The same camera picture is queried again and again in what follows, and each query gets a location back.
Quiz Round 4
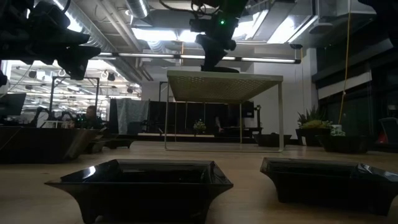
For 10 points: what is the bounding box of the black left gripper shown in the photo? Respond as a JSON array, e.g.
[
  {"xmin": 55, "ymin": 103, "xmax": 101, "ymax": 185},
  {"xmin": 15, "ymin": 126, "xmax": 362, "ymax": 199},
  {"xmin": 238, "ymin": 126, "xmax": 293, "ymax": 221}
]
[{"xmin": 0, "ymin": 0, "xmax": 101, "ymax": 80}]

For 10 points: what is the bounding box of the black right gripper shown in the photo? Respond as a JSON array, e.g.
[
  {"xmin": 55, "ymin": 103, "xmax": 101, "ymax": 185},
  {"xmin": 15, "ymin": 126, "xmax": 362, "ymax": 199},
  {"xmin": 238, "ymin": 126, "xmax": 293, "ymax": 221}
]
[{"xmin": 196, "ymin": 7, "xmax": 240, "ymax": 72}]

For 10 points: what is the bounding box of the black leaf-shaped mini plate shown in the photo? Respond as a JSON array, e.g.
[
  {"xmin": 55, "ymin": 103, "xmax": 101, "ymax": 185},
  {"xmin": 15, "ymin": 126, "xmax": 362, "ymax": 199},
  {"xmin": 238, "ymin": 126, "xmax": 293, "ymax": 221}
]
[{"xmin": 201, "ymin": 65, "xmax": 240, "ymax": 74}]

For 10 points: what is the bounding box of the small black square mini plate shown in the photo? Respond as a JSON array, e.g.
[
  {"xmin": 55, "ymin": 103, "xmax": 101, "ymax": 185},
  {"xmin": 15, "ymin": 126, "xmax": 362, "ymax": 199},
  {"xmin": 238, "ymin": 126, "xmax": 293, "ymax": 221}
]
[
  {"xmin": 259, "ymin": 156, "xmax": 398, "ymax": 216},
  {"xmin": 44, "ymin": 158, "xmax": 234, "ymax": 224},
  {"xmin": 104, "ymin": 138, "xmax": 136, "ymax": 150},
  {"xmin": 83, "ymin": 139, "xmax": 108, "ymax": 154}
]

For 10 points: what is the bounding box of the black wavy square mini plate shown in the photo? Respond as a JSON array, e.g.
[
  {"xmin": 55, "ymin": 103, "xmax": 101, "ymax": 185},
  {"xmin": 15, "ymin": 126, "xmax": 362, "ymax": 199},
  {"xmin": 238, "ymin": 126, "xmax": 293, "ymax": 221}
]
[
  {"xmin": 0, "ymin": 126, "xmax": 94, "ymax": 165},
  {"xmin": 316, "ymin": 134, "xmax": 371, "ymax": 154},
  {"xmin": 253, "ymin": 133, "xmax": 293, "ymax": 148}
]

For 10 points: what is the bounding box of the black monitor on stand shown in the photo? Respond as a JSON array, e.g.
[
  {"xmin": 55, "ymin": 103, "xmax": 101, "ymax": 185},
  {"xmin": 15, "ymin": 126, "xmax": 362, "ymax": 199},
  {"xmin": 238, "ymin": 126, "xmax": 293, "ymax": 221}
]
[{"xmin": 226, "ymin": 100, "xmax": 262, "ymax": 129}]

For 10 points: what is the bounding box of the long ceiling light strip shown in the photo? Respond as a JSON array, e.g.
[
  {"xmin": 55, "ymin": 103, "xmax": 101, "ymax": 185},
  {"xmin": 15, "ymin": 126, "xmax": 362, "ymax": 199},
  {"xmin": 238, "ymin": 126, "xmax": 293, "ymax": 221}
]
[{"xmin": 93, "ymin": 51, "xmax": 302, "ymax": 65}]

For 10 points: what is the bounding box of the black room divider panel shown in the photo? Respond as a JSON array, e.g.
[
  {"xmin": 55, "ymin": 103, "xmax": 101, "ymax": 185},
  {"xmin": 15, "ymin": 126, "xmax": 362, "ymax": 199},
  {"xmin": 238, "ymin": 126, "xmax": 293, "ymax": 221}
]
[{"xmin": 147, "ymin": 100, "xmax": 223, "ymax": 135}]

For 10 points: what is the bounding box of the person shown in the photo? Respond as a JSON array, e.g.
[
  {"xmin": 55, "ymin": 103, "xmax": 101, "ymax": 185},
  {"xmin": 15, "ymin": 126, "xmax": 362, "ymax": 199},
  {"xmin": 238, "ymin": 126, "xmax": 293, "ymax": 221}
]
[
  {"xmin": 74, "ymin": 105, "xmax": 103, "ymax": 129},
  {"xmin": 213, "ymin": 115, "xmax": 225, "ymax": 134}
]

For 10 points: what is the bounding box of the small distant potted plant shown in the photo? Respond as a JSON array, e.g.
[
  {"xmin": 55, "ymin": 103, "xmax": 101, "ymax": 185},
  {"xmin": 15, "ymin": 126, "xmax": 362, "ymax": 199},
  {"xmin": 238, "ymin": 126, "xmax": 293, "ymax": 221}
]
[{"xmin": 192, "ymin": 120, "xmax": 207, "ymax": 133}]

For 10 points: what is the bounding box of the dark computer monitor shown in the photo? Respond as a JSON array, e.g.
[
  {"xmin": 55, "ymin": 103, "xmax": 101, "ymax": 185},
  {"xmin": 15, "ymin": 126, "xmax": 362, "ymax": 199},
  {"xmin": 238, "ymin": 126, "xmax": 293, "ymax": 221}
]
[{"xmin": 0, "ymin": 92, "xmax": 27, "ymax": 118}]

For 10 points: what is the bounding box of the grey fabric cover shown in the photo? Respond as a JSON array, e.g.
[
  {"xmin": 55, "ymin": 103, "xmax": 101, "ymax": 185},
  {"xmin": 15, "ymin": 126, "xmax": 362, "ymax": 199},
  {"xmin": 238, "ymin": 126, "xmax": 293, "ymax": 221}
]
[{"xmin": 115, "ymin": 98, "xmax": 149, "ymax": 135}]

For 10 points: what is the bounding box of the potted succulent plant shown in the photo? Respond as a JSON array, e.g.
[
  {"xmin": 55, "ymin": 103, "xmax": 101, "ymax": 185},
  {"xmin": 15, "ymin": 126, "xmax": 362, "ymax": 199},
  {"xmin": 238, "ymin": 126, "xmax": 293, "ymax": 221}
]
[{"xmin": 295, "ymin": 105, "xmax": 346, "ymax": 147}]

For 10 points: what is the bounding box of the dark office chair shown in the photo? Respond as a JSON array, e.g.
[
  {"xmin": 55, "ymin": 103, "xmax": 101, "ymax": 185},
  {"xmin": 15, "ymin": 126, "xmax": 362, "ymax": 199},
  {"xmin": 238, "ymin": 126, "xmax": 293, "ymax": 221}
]
[{"xmin": 379, "ymin": 116, "xmax": 398, "ymax": 146}]

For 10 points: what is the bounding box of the large silver spiral duct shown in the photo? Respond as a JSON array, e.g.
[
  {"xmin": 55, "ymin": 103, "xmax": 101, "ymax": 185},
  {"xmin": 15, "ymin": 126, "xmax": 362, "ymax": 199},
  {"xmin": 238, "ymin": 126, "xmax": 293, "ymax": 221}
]
[{"xmin": 51, "ymin": 0, "xmax": 147, "ymax": 83}]

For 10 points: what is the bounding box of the black metal rack frame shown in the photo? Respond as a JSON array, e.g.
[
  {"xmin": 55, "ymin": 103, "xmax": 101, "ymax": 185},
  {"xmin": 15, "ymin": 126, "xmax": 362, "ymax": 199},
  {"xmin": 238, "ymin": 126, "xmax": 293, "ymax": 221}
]
[{"xmin": 49, "ymin": 76, "xmax": 101, "ymax": 121}]

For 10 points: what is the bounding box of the round silver air duct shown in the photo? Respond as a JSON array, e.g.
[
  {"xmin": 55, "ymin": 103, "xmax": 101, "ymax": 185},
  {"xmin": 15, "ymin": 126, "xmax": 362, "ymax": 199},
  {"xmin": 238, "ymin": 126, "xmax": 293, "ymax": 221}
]
[{"xmin": 126, "ymin": 0, "xmax": 150, "ymax": 19}]

